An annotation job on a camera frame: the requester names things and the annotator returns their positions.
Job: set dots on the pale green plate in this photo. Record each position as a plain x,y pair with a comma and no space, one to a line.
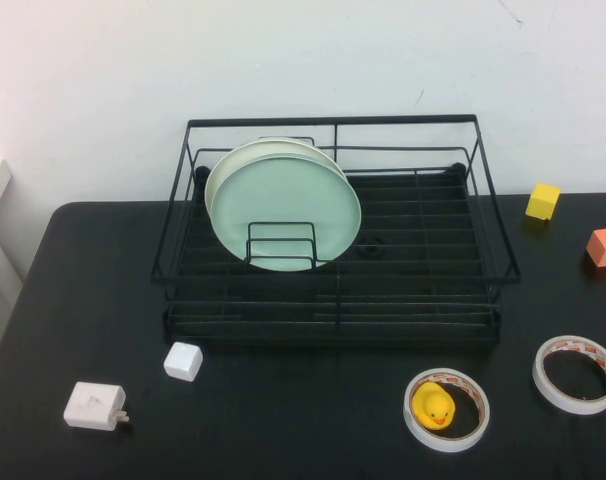
283,200

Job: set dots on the cream plate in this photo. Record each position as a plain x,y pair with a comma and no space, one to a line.
233,160

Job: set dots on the white cube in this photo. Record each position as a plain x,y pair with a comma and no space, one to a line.
183,362

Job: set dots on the yellow rubber duck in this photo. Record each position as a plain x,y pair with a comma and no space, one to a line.
433,405

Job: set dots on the yellow cube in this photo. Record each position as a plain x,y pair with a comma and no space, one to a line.
543,202

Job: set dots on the white tape roll around duck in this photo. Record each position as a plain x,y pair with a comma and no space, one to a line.
445,445

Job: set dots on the orange cube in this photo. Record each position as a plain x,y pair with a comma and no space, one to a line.
605,250

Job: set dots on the empty white tape roll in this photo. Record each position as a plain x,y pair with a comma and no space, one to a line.
573,406

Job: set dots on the white wall charger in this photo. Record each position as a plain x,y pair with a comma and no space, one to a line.
90,405

